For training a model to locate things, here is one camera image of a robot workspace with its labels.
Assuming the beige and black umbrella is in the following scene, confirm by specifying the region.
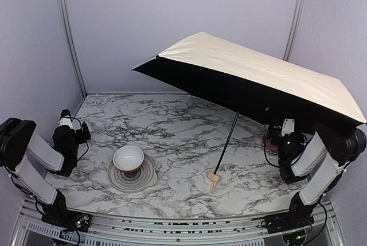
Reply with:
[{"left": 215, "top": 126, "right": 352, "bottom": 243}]
[{"left": 131, "top": 31, "right": 367, "bottom": 195}]

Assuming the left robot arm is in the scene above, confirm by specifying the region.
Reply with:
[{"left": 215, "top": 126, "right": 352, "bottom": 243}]
[{"left": 1, "top": 110, "right": 91, "bottom": 232}]

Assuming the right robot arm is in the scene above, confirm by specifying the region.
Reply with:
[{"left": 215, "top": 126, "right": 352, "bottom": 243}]
[{"left": 264, "top": 119, "right": 366, "bottom": 233}]

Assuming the white bowl red rim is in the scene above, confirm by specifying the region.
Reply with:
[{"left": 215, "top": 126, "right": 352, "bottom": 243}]
[{"left": 112, "top": 145, "right": 145, "bottom": 173}]

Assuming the grey collapsed silicone lid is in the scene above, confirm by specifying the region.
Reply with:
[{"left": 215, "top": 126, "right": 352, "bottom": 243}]
[{"left": 107, "top": 155, "right": 158, "bottom": 193}]

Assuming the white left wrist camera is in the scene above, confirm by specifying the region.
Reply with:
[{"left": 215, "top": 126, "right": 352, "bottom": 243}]
[{"left": 58, "top": 109, "right": 73, "bottom": 129}]

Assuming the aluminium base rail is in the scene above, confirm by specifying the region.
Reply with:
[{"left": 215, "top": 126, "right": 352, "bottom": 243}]
[{"left": 9, "top": 198, "right": 345, "bottom": 245}]

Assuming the right aluminium frame post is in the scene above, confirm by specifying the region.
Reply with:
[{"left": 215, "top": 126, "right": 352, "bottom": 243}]
[{"left": 283, "top": 0, "right": 305, "bottom": 62}]

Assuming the aluminium frame post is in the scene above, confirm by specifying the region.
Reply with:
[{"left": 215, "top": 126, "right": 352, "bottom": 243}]
[
  {"left": 59, "top": 0, "right": 87, "bottom": 99},
  {"left": 283, "top": 0, "right": 305, "bottom": 62}
]

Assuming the left aluminium frame post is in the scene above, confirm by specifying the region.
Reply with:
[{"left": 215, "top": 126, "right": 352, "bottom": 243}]
[{"left": 59, "top": 0, "right": 87, "bottom": 99}]

